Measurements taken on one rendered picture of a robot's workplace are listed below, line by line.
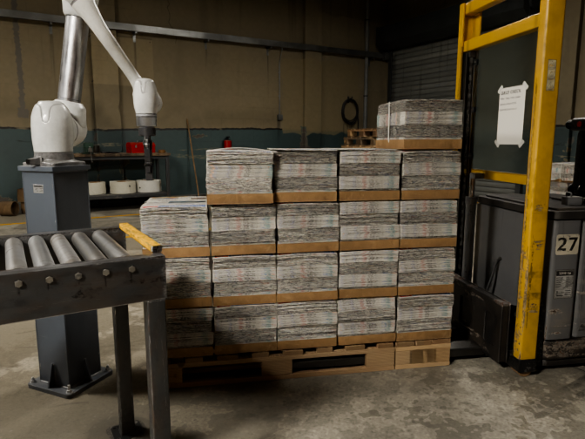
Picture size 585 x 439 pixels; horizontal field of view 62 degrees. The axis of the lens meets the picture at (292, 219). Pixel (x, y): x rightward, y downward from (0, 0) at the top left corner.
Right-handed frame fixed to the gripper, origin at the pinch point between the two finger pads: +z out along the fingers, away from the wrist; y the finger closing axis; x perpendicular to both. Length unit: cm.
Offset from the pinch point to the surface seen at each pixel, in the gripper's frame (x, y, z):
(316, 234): -74, -18, 28
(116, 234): 6, -52, 18
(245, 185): -41.9, -20.4, 4.5
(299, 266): -66, -19, 42
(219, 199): -30.9, -20.8, 10.6
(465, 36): -171, 36, -72
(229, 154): -35.4, -20.9, -8.6
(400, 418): -100, -59, 96
